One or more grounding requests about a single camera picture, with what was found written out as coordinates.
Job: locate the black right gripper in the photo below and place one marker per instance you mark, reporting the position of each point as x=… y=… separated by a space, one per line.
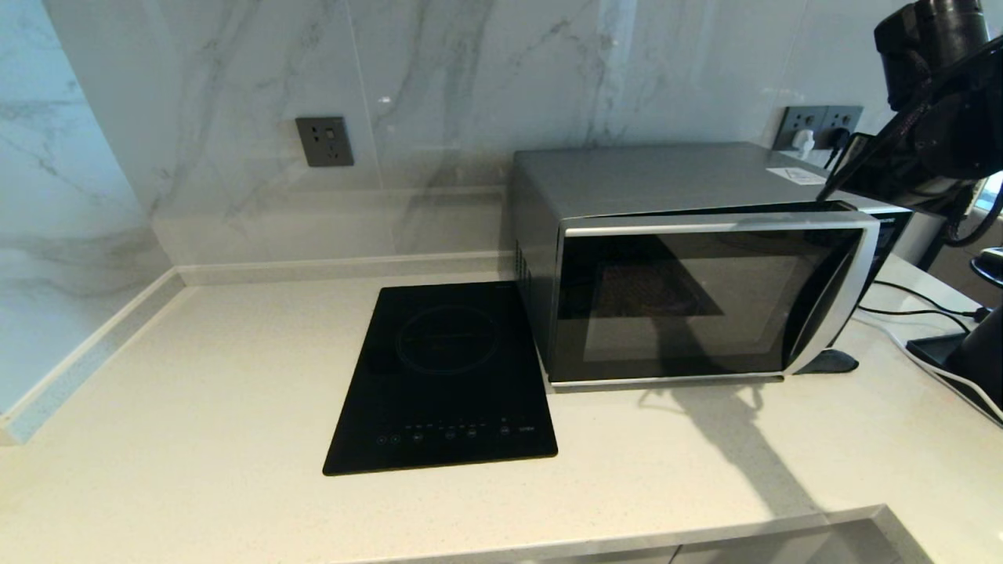
x=893 y=168

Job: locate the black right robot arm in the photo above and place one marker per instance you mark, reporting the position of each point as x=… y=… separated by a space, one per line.
x=940 y=47

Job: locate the silver microwave oven body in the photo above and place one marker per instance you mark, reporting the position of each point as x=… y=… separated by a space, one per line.
x=666 y=176

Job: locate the black power plug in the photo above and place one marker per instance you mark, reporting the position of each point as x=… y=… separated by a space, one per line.
x=835 y=139

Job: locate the white power plug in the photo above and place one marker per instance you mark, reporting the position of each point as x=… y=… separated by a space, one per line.
x=802 y=143

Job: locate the white sticker label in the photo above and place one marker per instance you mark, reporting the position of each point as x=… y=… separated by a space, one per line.
x=793 y=176

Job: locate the black round background object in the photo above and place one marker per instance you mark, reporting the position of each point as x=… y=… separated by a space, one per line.
x=989 y=270

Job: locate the dark oval pad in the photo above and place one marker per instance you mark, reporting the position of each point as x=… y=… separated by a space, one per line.
x=832 y=362

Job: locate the black induction cooktop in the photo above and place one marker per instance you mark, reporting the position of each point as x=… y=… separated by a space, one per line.
x=447 y=376

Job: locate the black metal door frame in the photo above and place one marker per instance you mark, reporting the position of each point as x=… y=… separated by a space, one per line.
x=936 y=251

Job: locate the dark double wall socket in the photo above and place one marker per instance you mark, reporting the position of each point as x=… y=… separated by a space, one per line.
x=815 y=117

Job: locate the grey single wall socket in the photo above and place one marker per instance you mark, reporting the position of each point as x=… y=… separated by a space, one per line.
x=325 y=142

